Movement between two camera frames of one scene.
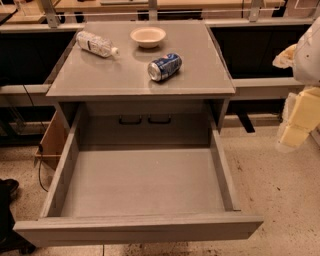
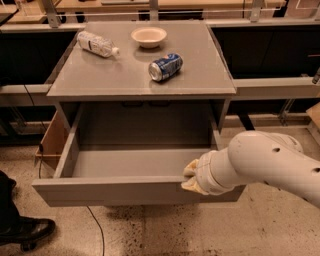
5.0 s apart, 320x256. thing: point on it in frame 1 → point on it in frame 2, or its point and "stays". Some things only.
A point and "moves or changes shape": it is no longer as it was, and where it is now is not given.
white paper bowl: [148, 37] stays
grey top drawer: [137, 170] moves or changes shape
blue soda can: [164, 67] stays
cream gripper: [308, 56] → [205, 175]
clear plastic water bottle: [93, 43] stays
